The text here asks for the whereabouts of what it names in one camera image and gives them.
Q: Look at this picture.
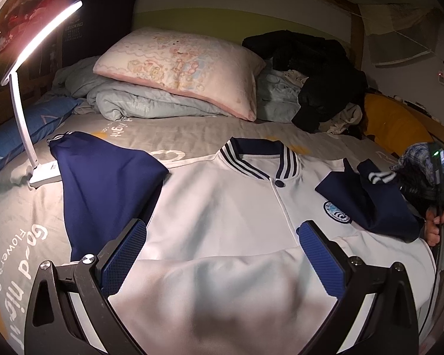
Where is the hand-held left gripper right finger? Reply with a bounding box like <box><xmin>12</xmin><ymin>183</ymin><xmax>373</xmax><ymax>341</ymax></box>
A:
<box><xmin>298</xmin><ymin>220</ymin><xmax>419</xmax><ymax>355</ymax></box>

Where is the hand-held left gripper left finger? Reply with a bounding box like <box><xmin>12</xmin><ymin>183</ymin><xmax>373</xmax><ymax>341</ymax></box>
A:
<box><xmin>24</xmin><ymin>219</ymin><xmax>147</xmax><ymax>355</ymax></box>

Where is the white and navy varsity jacket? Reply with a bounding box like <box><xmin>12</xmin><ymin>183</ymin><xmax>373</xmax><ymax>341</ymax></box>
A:
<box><xmin>47</xmin><ymin>131</ymin><xmax>441</xmax><ymax>355</ymax></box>

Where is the person's right hand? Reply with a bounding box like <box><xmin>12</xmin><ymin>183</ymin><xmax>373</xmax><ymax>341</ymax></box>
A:
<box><xmin>425</xmin><ymin>207</ymin><xmax>444</xmax><ymax>249</ymax></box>

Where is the blue plaid cloth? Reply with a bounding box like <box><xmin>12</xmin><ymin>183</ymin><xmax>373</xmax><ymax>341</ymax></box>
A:
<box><xmin>392</xmin><ymin>142</ymin><xmax>444</xmax><ymax>189</ymax></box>

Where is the yellow cushion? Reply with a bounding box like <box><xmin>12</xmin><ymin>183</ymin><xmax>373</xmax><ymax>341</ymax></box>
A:
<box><xmin>363</xmin><ymin>93</ymin><xmax>435</xmax><ymax>156</ymax></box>

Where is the white desk lamp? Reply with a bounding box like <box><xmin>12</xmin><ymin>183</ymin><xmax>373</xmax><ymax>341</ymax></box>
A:
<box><xmin>1</xmin><ymin>0</ymin><xmax>84</xmax><ymax>190</ymax></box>

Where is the cream cloth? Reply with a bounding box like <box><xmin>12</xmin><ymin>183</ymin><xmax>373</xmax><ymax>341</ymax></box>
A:
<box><xmin>320</xmin><ymin>103</ymin><xmax>363</xmax><ymax>135</ymax></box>

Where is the light blue quilt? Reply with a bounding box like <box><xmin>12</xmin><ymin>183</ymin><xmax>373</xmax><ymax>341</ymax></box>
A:
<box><xmin>52</xmin><ymin>55</ymin><xmax>308</xmax><ymax>122</ymax></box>

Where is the blue pillow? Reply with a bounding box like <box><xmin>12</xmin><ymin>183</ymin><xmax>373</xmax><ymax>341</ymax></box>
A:
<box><xmin>0</xmin><ymin>96</ymin><xmax>84</xmax><ymax>185</ymax></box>

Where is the black jacket pile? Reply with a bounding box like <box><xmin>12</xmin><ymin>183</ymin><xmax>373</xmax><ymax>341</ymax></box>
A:
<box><xmin>242</xmin><ymin>31</ymin><xmax>369</xmax><ymax>134</ymax></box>

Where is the white mosquito net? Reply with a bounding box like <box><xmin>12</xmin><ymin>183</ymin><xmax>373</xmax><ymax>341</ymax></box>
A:
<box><xmin>357</xmin><ymin>2</ymin><xmax>441</xmax><ymax>67</ymax></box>

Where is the pink printed pillow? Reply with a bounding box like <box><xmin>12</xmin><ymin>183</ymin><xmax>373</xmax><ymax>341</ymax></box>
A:
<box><xmin>92</xmin><ymin>27</ymin><xmax>267</xmax><ymax>122</ymax></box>

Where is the black cushion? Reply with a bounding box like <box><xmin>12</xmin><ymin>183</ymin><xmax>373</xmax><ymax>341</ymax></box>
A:
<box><xmin>57</xmin><ymin>0</ymin><xmax>138</xmax><ymax>71</ymax></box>

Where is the cluttered wooden shelf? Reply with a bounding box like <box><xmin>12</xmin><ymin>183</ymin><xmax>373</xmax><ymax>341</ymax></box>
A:
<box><xmin>0</xmin><ymin>0</ymin><xmax>63</xmax><ymax>93</ymax></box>

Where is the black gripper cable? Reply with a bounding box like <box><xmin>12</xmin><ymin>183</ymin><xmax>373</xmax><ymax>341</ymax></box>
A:
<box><xmin>416</xmin><ymin>244</ymin><xmax>444</xmax><ymax>344</ymax></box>

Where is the wooden bed frame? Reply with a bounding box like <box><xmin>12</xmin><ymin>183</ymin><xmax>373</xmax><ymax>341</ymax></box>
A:
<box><xmin>0</xmin><ymin>0</ymin><xmax>444</xmax><ymax>149</ymax></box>

